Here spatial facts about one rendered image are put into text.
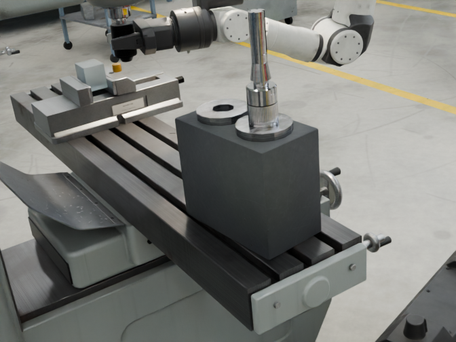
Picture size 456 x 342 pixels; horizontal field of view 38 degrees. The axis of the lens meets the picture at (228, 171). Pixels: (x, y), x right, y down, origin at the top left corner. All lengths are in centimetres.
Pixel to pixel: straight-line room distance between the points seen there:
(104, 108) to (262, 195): 72
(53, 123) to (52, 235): 29
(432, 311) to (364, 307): 97
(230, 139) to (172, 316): 64
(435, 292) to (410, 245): 127
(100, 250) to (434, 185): 228
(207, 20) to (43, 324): 70
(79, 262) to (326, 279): 53
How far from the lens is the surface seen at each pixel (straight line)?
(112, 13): 138
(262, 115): 100
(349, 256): 109
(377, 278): 271
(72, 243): 139
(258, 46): 98
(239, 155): 100
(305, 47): 150
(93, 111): 162
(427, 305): 162
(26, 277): 150
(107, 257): 139
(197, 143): 109
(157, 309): 151
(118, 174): 139
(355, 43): 151
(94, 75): 163
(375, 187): 335
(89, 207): 143
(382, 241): 189
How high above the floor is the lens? 158
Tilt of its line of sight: 26 degrees down
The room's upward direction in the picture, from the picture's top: 5 degrees counter-clockwise
